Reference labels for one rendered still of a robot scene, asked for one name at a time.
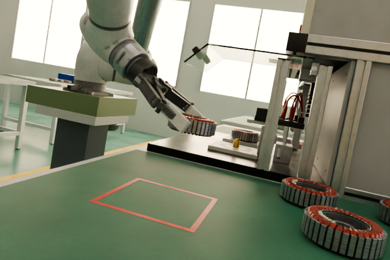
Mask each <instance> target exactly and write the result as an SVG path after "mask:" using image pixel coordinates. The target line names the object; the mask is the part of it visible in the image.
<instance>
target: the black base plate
mask: <svg viewBox="0 0 390 260"><path fill-rule="evenodd" d="M228 135H229V134H225V133H220V132H215V135H214V136H211V137H202V136H198V135H197V136H196V135H192V134H191V133H190V134H188V133H185V134H182V135H178V136H173V137H170V138H166V139H162V140H158V141H155V142H150V143H148V144H147V151H152V152H155V153H159V154H163V155H167V156H171V157H176V158H181V159H184V160H188V161H193V162H196V163H200V164H205V165H210V166H213V167H218V168H222V169H226V170H230V171H234V172H239V173H242V174H247V175H251V176H256V177H259V178H264V179H268V180H273V181H276V182H280V183H281V182H282V179H285V178H289V177H291V178H292V177H294V178H297V172H298V166H299V161H300V158H301V152H302V150H301V149H292V154H291V160H290V164H289V165H288V164H283V163H279V162H274V161H273V155H274V152H275V145H276V144H274V145H273V151H272V156H271V160H270V166H269V171H264V169H257V163H258V160H255V159H252V158H247V157H242V156H237V155H234V154H229V153H224V152H221V151H216V150H211V149H208V145H210V144H211V143H214V142H216V141H217V140H220V141H222V139H223V138H224V137H226V136H228ZM310 180H312V181H313V182H317V183H321V184H324V182H323V180H322V178H321V177H320V175H319V173H318V171H317V169H316V168H315V166H314V165H313V168H312V173H311V177H310Z"/></svg>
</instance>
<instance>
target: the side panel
mask: <svg viewBox="0 0 390 260"><path fill-rule="evenodd" d="M330 187H331V188H333V189H335V190H336V191H337V192H338V193H339V195H340V196H339V198H343V199H346V200H351V201H355V202H358V203H363V204H367V205H372V206H375V207H379V203H380V201H381V200H385V199H390V65H387V64H379V63H372V62H370V61H366V62H365V61H362V60H357V61H356V64H355V69H354V73H353V78H352V83H351V88H350V92H349V98H348V102H347V106H346V111H345V117H344V122H343V125H342V131H341V136H340V141H339V145H338V150H337V155H336V158H335V164H334V169H333V174H332V178H331V183H330Z"/></svg>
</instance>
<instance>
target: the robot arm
mask: <svg viewBox="0 0 390 260"><path fill-rule="evenodd" d="M162 1H163V0H138V2H137V6H136V10H135V15H134V18H133V23H131V17H132V11H133V6H134V0H86V5H87V8H88V10H87V11H86V12H85V13H84V14H83V15H82V16H81V18H80V22H79V27H80V31H81V34H82V36H83V38H84V40H85V41H84V42H83V44H82V45H81V47H80V49H79V51H78V53H77V57H76V61H75V70H74V82H73V84H71V85H68V86H65V87H63V90H66V91H72V92H78V93H83V94H87V95H98V96H112V97H114V94H113V93H110V92H107V91H106V82H110V81H112V82H117V83H120V84H127V85H134V86H135V87H136V88H139V90H140V91H141V93H142V94H143V96H144V97H145V98H146V100H147V101H148V103H149V104H150V105H151V107H152V108H154V109H155V108H156V110H155V112H156V113H158V114H159V113H160V111H161V112H162V113H163V115H165V117H166V118H167V119H168V120H169V121H170V122H171V123H172V124H173V125H174V126H175V127H176V129H177V130H178V131H179V132H180V133H184V131H185V130H186V129H187V128H188V127H189V125H190V124H191V122H190V121H189V120H188V119H187V118H186V117H185V116H184V115H183V114H182V113H181V112H180V111H179V110H178V109H177V108H176V107H175V106H174V105H176V106H177V107H179V108H180V109H181V110H183V111H184V113H186V114H190V115H193V116H194V115H196V116H199V117H204V116H203V115H202V114H201V113H200V112H199V111H198V110H197V109H196V108H195V107H194V106H193V105H194V102H191V101H190V100H188V99H187V98H186V97H184V96H183V95H182V94H181V93H180V92H179V91H177V90H176V89H175V88H174V87H173V86H172V85H171V84H170V83H169V82H168V81H164V80H163V79H162V78H160V77H159V78H158V77H157V73H158V66H157V63H156V61H155V60H154V59H153V58H152V54H151V52H150V50H149V46H150V42H151V38H152V35H153V31H154V28H155V25H156V21H157V18H158V14H159V12H160V8H161V4H162ZM163 93H164V94H163ZM166 99H168V100H169V101H170V102H167V100H166ZM171 102H172V103H173V104H174V105H173V104H172V103H171Z"/></svg>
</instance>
